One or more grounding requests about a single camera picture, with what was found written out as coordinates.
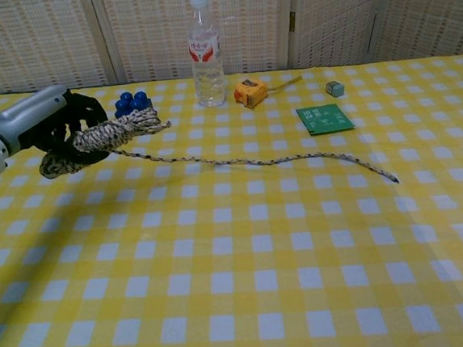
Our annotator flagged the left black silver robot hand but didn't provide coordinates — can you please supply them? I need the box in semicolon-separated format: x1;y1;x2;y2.
0;80;113;172

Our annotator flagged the speckled beige rope bundle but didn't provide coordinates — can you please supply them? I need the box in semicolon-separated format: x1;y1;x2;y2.
35;86;401;216

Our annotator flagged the woven beige folding screen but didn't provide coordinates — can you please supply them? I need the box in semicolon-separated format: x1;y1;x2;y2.
0;0;463;96

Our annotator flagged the blue toy building block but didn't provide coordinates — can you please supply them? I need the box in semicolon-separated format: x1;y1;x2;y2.
112;90;154;120

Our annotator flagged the clear plastic water bottle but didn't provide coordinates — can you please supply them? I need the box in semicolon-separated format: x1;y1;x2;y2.
183;0;228;108

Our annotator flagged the orange tape measure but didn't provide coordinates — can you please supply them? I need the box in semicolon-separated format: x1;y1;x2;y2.
232;74;305;111

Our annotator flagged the yellow white checked tablecloth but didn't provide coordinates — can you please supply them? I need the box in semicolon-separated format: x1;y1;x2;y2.
0;53;463;347

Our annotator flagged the green square packet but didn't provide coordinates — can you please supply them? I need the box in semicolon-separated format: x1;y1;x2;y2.
295;102;356;139

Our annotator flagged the small grey-green cube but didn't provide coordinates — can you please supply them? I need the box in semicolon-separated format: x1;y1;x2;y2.
324;79;346;97

